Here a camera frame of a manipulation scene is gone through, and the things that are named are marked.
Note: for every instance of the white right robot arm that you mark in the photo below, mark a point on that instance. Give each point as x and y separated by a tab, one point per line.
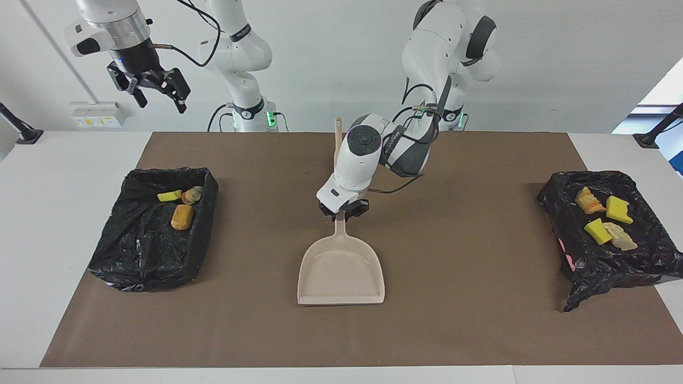
243	53

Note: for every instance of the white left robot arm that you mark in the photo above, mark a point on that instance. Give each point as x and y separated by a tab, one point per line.
421	53

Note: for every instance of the bright glass window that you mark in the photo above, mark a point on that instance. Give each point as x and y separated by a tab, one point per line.
661	90

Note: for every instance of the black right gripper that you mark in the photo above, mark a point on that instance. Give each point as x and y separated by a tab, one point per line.
136	58

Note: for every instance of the brown table mat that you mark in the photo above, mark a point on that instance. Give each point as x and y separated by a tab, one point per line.
320	330

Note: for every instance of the pale bread chunk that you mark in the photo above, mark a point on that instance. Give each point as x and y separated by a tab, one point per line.
623	237

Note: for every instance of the small yellow sponge piece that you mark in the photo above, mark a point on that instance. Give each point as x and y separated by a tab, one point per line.
597	231

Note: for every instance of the white wall conduit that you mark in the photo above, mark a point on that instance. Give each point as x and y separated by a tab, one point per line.
53	50

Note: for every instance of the pale fried dough piece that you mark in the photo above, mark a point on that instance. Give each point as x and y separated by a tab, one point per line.
192	194

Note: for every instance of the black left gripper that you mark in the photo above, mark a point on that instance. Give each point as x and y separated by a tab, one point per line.
358	205

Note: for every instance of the orange striped croissant piece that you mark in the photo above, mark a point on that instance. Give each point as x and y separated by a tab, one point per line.
589	201

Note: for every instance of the pink bin with black bag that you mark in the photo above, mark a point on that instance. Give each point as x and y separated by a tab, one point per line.
608	266

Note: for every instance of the yellow sponge wedge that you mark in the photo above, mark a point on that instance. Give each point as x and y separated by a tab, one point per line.
169	196

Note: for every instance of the notched yellow sponge piece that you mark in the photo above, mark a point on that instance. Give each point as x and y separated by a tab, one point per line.
619	209

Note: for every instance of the brown bread roll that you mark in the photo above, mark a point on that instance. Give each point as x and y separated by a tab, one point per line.
182	217

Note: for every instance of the pale pink plastic dustpan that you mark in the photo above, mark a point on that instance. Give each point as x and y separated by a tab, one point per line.
341	277

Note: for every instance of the beige hand brush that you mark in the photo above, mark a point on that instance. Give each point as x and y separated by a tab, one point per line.
338	133

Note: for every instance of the white wall socket box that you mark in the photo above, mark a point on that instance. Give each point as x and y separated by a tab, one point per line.
96	114

